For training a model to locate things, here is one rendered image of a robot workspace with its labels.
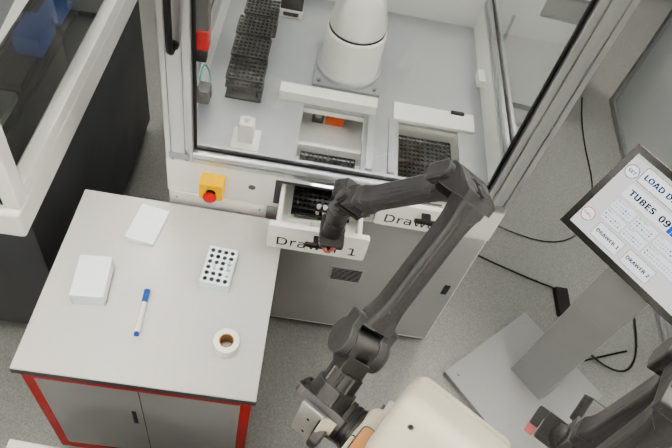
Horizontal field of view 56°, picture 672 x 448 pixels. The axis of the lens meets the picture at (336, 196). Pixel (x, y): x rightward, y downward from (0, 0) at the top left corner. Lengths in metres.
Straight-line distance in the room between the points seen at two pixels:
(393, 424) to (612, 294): 1.24
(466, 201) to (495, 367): 1.62
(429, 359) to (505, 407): 0.35
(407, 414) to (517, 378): 1.71
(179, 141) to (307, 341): 1.14
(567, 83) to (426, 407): 0.87
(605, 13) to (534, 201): 2.00
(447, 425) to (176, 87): 1.05
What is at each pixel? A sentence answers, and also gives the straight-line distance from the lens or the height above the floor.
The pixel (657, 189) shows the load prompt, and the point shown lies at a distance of 1.99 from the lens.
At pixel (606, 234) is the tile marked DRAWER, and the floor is 1.01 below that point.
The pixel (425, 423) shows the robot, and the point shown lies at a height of 1.38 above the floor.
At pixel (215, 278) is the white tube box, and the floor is 0.80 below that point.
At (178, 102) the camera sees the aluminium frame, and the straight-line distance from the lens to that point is 1.71.
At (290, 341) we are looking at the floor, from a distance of 2.63.
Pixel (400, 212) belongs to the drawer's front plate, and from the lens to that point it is 1.91.
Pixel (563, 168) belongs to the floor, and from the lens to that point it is 3.64.
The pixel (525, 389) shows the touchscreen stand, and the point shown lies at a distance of 2.77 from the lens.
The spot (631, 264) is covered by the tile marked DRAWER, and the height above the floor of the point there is 1.00.
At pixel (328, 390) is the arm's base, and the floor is 1.23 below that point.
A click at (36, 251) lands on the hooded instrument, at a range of 2.15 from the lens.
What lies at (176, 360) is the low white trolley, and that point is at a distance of 1.76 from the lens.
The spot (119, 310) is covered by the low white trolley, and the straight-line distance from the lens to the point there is 1.83.
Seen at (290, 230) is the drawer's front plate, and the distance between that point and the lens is 1.78.
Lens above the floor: 2.37
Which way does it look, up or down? 51 degrees down
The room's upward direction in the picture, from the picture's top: 15 degrees clockwise
